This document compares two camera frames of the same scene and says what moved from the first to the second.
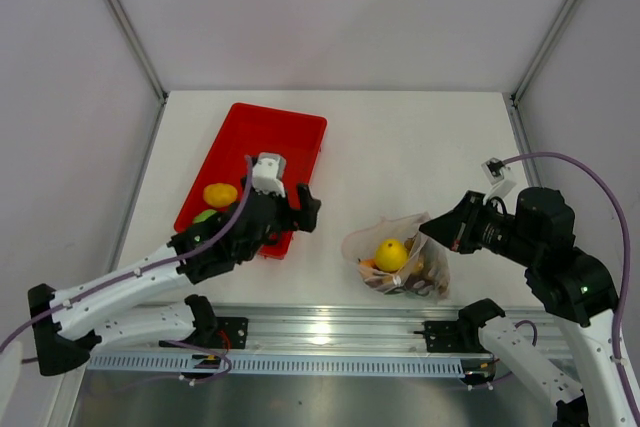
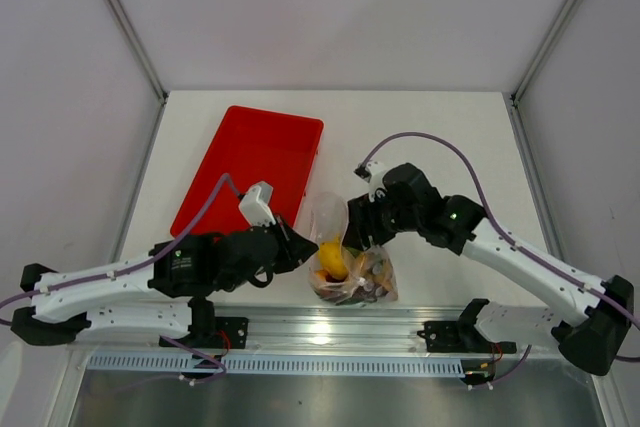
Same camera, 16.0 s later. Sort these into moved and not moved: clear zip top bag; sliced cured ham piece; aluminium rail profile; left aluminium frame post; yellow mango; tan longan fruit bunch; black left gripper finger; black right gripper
Moved: yellow mango; tan longan fruit bunch; black right gripper; clear zip top bag; sliced cured ham piece; black left gripper finger
Not moved: aluminium rail profile; left aluminium frame post
